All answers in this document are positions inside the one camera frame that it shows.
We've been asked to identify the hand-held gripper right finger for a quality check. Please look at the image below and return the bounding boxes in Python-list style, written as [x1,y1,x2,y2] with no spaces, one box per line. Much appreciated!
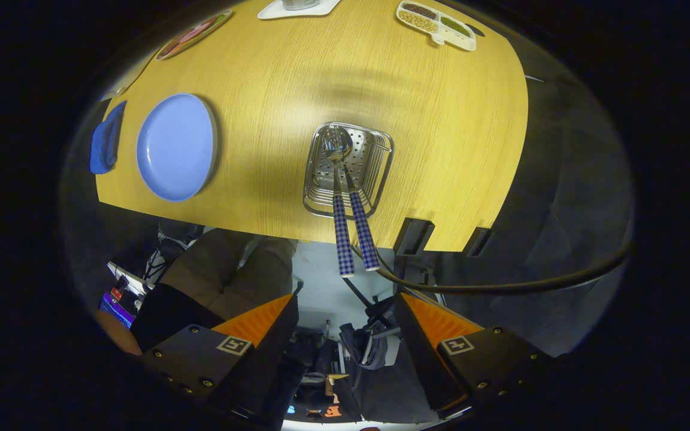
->
[394,292,561,419]

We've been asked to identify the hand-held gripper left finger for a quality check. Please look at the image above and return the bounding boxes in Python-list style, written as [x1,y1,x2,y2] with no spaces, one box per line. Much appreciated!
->
[138,293,299,418]

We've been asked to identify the checked handle fork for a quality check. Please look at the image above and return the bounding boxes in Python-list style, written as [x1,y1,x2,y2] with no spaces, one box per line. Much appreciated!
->
[336,156,380,272]

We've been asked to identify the checked handle spoon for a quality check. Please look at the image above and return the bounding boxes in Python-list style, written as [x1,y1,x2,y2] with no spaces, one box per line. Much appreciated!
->
[320,125,356,278]

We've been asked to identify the grey bag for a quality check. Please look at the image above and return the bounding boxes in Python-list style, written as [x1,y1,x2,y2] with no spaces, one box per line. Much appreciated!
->
[339,322,391,369]

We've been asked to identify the person's grey trousers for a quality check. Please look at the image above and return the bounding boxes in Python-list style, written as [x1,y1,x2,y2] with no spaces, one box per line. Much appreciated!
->
[159,229,299,321]

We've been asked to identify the white power strip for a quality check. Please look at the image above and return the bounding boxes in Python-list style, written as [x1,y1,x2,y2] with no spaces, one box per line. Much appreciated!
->
[107,260,148,297]

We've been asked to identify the blue round plate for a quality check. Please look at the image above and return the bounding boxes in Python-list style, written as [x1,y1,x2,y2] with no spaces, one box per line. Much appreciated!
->
[136,93,219,203]

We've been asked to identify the blue cloth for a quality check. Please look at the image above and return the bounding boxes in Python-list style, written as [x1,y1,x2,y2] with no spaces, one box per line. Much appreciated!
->
[89,100,128,175]

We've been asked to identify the white toaster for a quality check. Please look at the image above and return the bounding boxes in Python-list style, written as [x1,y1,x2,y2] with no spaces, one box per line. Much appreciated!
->
[101,51,160,101]

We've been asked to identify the white divided snack tray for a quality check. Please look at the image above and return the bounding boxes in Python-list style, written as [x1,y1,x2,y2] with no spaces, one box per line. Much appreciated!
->
[396,1,477,52]

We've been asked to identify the oval food plate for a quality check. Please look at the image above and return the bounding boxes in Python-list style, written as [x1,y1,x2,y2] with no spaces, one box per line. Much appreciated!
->
[155,9,234,62]

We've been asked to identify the white square coaster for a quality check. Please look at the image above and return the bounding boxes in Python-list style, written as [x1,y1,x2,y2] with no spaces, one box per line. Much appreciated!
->
[258,0,342,20]

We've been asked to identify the thick black cable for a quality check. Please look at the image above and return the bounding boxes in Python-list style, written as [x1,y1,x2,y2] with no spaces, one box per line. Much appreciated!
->
[351,239,633,295]

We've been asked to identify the black table bracket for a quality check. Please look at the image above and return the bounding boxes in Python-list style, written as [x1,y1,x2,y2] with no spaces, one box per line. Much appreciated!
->
[393,217,435,258]
[462,227,492,258]

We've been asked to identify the tangle of floor cables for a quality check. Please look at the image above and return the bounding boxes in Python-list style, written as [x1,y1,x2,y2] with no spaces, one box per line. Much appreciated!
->
[144,239,185,282]

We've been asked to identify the metal wire cutlery basket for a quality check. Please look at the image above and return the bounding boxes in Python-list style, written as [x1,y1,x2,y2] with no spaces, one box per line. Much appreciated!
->
[302,122,395,220]

